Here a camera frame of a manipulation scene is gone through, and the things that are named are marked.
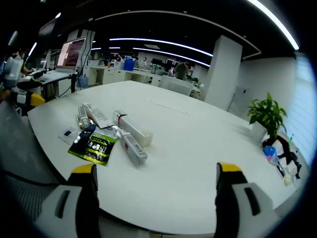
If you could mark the dark red plant pot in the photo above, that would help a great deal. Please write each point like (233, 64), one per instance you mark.
(267, 143)

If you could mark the green black skincare sachet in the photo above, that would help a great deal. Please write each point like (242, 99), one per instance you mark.
(96, 148)

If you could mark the tall skincare bottle red band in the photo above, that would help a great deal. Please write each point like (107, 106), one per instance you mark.
(133, 130)

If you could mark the white plastic wrapper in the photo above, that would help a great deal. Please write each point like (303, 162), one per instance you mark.
(288, 177)

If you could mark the small clear skincare bottle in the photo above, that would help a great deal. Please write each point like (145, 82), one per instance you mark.
(83, 114)

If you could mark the white counter row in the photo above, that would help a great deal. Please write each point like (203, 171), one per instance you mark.
(111, 74)

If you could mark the grey mesh office chair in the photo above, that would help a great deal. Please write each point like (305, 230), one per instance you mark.
(15, 138)

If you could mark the long ceiling light strip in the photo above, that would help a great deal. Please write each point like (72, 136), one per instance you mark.
(277, 19)

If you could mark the blue water jug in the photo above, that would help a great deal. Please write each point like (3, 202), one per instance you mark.
(83, 81)

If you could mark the open laptop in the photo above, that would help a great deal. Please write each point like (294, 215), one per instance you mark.
(71, 53)

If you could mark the white board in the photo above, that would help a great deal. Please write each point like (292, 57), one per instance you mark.
(239, 101)

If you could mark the black standing desk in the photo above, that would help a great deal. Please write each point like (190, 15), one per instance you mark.
(73, 85)

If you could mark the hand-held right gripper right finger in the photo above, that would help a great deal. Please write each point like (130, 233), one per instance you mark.
(237, 198)

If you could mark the green potted plant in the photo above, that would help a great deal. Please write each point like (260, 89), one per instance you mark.
(267, 111)

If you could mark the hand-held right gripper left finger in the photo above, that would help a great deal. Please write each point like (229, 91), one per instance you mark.
(74, 198)

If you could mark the blue plastic bag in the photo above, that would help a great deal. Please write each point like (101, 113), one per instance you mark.
(269, 152)

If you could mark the clear square-capped skincare bottle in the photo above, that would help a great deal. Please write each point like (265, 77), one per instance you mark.
(132, 148)

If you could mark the small clear skincare sachet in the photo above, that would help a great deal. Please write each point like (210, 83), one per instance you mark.
(68, 135)

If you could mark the white plant pot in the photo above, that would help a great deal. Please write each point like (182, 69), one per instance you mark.
(258, 131)

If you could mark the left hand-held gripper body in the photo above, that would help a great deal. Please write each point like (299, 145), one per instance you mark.
(12, 72)

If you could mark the black tool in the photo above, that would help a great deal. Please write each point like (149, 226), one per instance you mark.
(287, 151)

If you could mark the blue storage box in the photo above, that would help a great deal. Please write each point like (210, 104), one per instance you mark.
(128, 65)

